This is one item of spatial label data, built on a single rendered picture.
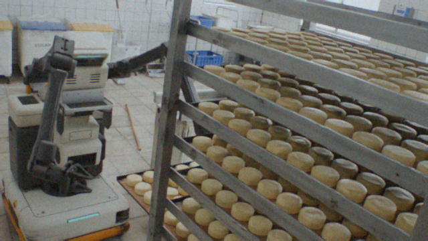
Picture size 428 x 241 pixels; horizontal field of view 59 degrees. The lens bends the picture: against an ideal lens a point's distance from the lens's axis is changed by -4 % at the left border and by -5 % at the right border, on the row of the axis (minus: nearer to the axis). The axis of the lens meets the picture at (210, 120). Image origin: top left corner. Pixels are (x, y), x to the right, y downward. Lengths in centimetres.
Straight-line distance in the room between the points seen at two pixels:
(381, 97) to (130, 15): 583
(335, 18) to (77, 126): 172
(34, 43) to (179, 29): 447
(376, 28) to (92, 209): 203
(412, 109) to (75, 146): 182
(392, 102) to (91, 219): 203
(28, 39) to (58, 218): 330
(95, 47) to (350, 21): 154
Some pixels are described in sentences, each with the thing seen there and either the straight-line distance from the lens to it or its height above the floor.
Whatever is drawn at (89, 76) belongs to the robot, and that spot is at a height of 105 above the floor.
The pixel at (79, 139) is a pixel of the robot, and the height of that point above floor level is 70.
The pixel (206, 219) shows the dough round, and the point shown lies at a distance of 100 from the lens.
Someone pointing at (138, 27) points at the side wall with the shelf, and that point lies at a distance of 637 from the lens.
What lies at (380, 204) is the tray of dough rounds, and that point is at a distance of 67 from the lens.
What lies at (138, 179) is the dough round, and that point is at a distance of 130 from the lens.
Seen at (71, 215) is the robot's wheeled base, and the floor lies 27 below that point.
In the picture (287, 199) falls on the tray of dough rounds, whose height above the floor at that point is 124.
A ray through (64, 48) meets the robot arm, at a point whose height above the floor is 129.
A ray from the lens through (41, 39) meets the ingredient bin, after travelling 529.
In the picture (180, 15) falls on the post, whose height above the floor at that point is 153.
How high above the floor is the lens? 162
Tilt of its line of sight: 20 degrees down
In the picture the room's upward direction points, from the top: 9 degrees clockwise
